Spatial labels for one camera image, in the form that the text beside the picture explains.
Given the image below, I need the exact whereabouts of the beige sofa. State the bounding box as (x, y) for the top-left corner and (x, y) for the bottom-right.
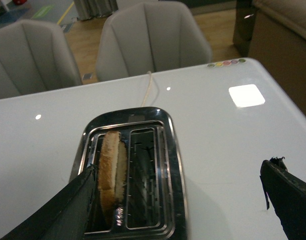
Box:
(248, 0), (306, 115)

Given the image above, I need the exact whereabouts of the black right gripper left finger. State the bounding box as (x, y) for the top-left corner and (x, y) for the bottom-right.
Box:
(2, 165), (98, 240)

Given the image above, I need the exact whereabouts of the white toaster power cable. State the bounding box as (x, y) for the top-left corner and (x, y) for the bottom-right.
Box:
(139, 70), (160, 108)

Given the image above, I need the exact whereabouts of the coloured dot sticker strip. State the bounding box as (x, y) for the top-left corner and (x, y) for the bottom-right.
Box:
(207, 58), (247, 69)

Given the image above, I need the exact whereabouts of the grey armchair left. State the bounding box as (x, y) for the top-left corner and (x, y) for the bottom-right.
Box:
(0, 19), (82, 99)

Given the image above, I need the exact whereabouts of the toasted bread slice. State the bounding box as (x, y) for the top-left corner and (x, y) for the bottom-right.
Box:
(98, 131), (128, 226)

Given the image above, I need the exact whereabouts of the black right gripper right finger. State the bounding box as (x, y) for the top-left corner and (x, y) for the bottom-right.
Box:
(260, 157), (306, 240)

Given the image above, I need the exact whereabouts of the grey curtain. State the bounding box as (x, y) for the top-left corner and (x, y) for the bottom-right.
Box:
(73, 0), (118, 21)

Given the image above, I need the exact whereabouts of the grey armchair right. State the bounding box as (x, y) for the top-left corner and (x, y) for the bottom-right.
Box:
(95, 1), (213, 82)

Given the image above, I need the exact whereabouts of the cream two-slot toaster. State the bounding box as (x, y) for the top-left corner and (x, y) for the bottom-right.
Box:
(71, 107), (189, 240)

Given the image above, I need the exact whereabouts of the grey armchair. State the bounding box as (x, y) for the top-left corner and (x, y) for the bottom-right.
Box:
(95, 1), (213, 82)
(0, 19), (82, 99)

